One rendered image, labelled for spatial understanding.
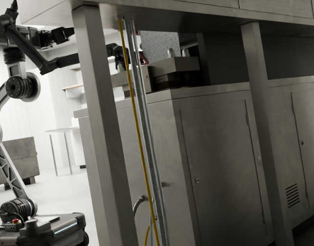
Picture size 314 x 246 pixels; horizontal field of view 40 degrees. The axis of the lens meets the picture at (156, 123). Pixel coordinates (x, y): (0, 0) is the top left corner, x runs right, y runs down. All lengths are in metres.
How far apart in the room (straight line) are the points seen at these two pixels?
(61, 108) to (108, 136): 9.32
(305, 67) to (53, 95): 8.18
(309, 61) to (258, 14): 0.98
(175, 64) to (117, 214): 0.75
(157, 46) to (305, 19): 0.78
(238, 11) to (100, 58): 0.75
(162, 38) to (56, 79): 8.61
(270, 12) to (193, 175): 0.80
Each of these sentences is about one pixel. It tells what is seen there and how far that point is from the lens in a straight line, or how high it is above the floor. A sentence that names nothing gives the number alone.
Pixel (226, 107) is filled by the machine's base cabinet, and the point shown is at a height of 0.79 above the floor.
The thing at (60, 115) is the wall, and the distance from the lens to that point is 10.45.
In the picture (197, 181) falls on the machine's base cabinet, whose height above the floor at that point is 0.52.
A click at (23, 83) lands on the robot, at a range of 2.82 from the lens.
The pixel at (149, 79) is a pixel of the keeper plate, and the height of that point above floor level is 0.96.
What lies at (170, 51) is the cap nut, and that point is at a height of 1.06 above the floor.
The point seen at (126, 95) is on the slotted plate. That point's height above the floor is 0.92.
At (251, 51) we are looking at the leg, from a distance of 1.92.
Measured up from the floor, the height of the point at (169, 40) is 1.14.
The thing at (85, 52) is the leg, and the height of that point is 1.01.
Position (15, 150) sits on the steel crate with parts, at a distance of 7.70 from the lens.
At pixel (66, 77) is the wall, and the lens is 10.86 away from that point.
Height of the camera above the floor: 0.80
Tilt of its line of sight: 1 degrees down
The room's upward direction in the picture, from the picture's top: 9 degrees counter-clockwise
